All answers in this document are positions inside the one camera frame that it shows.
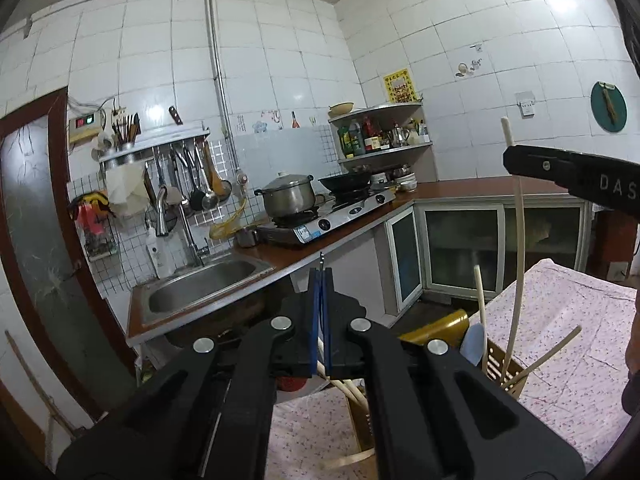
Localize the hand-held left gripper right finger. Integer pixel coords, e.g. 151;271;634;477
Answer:
323;268;586;480

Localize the pink floral tablecloth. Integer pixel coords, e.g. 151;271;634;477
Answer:
265;259;640;480

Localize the light blue spoon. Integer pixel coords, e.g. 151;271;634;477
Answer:
459;321;487;367

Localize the glass door cabinet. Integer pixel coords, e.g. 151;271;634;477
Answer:
385;199;595;313

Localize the white hanging cloth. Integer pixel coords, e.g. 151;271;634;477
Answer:
106;164;148;217

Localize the steel wall utensil rack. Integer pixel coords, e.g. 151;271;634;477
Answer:
97;127;211;163

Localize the group of condiment bottles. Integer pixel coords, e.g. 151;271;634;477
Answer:
337;116;431;157

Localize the black wok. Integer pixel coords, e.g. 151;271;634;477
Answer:
317;170;373;193

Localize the wire basket with red items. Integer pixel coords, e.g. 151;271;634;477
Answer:
70;190;121;261

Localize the steel cooking pot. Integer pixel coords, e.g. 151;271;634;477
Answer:
254;172;317;218

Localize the white soap bottle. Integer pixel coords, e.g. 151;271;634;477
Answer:
145;225;168;276

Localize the brown kitchen counter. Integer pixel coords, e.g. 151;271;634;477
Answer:
125;177;596;346

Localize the chrome faucet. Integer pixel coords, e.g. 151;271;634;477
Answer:
155;187;211;266

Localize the yellow slotted utensil holder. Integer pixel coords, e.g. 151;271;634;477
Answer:
345;309;530;461

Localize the brown frosted glass door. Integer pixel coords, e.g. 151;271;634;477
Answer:
0;87;141;411

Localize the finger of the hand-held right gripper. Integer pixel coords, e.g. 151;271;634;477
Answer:
502;144;640;221

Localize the steel corner shelf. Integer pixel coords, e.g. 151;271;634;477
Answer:
327;101;435;173

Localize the yellow wall poster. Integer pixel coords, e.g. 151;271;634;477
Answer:
383;67;417;102

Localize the stack of white bowls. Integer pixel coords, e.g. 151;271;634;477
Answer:
390;165;418;192

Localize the wooden broom stick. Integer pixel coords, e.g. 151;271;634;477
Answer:
4;329;78;438

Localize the steel gas stove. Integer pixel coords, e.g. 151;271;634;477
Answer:
256;187;398;248

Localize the green round cutting board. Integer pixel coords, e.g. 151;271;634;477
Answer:
590;81;628;133

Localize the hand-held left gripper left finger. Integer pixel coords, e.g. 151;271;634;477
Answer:
55;267;324;480

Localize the beige control box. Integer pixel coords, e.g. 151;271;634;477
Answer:
67;110;108;143

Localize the grey metal pipe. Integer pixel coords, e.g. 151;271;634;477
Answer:
207;0;241;176

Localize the row of hanging ladles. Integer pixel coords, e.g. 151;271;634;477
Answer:
145;140;233;211

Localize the stainless steel sink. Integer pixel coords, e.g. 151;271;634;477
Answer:
132;255;276;328

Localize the cup of dark chopsticks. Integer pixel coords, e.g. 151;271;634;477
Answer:
110;112;142;151

